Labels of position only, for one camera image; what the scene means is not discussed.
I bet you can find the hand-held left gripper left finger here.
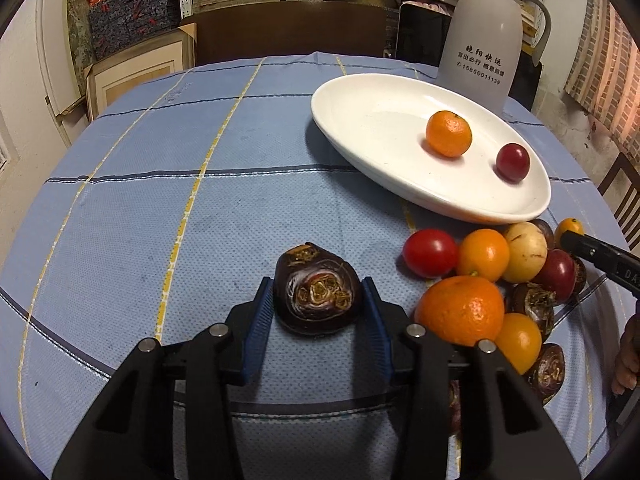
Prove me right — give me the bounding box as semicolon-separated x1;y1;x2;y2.
52;277;276;480

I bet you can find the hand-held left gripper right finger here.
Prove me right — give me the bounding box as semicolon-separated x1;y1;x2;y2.
361;276;583;480

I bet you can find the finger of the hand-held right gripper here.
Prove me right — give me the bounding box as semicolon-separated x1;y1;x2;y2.
560;231;621;275

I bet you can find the dark red cherry tomato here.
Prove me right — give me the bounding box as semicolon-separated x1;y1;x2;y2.
531;248;577;305
495;143;531;183

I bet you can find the yellow cherry tomato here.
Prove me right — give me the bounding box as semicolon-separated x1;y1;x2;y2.
501;221;549;284

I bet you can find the orange tangerine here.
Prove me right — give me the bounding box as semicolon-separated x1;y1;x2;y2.
425;110;473;158
414;275;506;347

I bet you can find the yellow-orange cherry tomato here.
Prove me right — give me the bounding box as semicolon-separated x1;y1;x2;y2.
492;312;543;376

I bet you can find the white oval plate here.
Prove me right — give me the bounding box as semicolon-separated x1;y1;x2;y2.
310;74;552;226

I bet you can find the person's right hand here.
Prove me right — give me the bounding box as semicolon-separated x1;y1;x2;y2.
611;317;640;397

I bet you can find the small orange cherry tomato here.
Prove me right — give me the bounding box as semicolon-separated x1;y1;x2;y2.
554;217;585;248

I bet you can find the wooden chair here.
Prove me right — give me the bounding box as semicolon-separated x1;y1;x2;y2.
597;152;640;251

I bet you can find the blue plaid tablecloth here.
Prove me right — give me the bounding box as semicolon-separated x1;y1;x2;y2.
0;52;640;480

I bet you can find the brick pattern curtain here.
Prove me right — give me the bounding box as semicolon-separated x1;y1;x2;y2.
564;0;640;133

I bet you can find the white thermos jug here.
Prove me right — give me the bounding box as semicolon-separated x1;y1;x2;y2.
437;0;553;98

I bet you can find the cardboard box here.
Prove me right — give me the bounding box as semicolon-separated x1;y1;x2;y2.
82;27;196;121

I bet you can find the brown wooden board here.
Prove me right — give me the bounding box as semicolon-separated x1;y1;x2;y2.
180;1;401;67

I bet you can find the stack of blue patterned boxes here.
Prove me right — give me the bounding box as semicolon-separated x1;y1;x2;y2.
87;0;181;61

